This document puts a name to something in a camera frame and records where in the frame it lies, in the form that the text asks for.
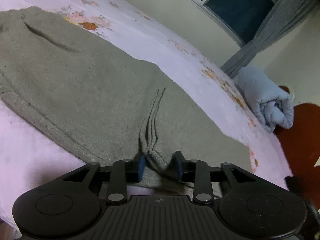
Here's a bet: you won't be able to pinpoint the red pillow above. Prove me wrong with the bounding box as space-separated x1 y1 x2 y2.
273 85 320 203

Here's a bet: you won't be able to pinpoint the rolled light blue blanket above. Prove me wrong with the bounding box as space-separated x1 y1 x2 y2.
237 66 294 132

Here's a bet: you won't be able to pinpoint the pink floral bed sheet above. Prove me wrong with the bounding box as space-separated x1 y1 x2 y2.
1 0 291 226

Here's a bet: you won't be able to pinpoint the grey curtain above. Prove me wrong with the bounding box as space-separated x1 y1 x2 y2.
221 0 319 78

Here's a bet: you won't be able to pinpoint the grey fleece pants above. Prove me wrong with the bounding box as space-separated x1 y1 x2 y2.
1 7 251 193

